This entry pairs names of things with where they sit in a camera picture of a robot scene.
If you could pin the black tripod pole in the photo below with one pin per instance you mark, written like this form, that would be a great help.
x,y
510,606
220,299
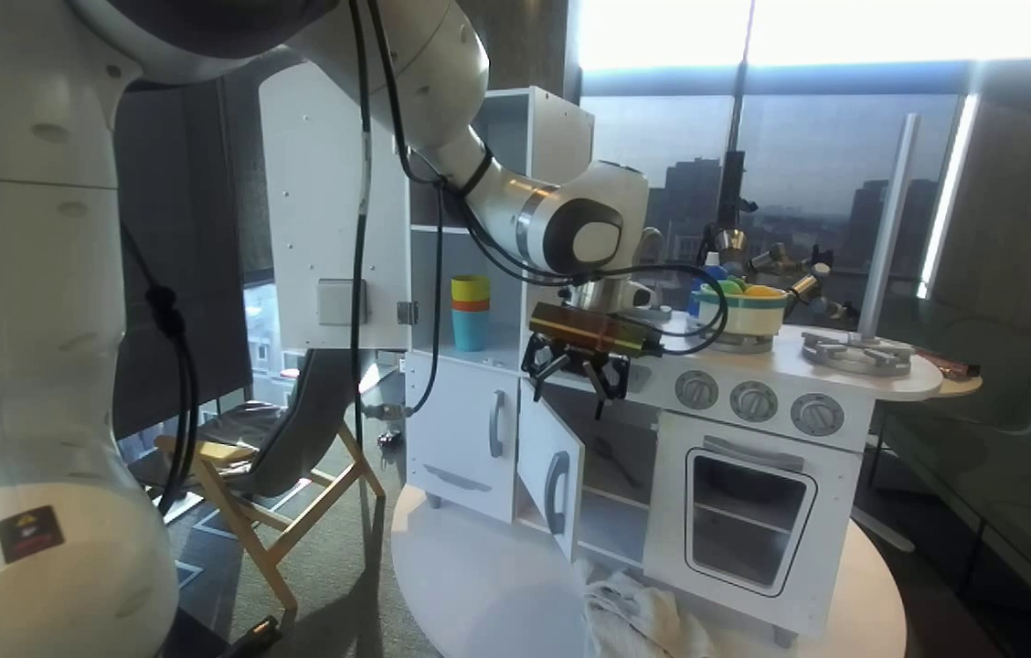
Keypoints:
x,y
738,148

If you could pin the blue plastic cup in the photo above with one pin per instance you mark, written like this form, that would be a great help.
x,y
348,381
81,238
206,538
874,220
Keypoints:
x,y
471,329

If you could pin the white oven door with window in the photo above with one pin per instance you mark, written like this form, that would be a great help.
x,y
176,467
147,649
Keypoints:
x,y
662,526

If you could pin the yellow plastic cup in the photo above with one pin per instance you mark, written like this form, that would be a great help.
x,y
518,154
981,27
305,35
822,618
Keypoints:
x,y
471,292

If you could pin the white toy kitchen cabinet body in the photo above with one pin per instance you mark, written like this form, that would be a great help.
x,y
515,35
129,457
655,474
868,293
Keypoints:
x,y
611,462

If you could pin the wooden folding chair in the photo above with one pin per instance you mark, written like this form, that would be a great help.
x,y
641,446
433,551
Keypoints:
x,y
290,424

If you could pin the silver vertical pole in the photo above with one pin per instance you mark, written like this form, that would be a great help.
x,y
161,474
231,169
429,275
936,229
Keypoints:
x,y
894,220

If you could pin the white cloth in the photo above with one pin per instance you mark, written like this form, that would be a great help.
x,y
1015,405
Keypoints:
x,y
636,617

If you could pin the orange plastic cup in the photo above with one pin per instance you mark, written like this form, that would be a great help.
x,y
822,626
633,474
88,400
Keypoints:
x,y
471,307

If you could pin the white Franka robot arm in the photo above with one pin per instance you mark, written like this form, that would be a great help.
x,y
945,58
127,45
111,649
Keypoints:
x,y
42,306

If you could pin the tall white cabinet door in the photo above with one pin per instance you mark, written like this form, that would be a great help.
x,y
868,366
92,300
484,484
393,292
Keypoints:
x,y
320,195

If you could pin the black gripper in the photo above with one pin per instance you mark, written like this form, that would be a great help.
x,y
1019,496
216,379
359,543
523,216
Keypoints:
x,y
582,354

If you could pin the grey oven knob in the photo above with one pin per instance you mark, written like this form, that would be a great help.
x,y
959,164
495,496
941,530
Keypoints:
x,y
697,388
816,413
756,405

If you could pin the grey box on tall door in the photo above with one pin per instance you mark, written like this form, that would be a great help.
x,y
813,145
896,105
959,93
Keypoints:
x,y
343,300

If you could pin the round wooden side shelf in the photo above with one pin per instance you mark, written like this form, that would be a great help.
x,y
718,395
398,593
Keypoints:
x,y
959,381

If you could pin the blue soap bottle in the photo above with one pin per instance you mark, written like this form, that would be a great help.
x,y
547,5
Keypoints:
x,y
712,266

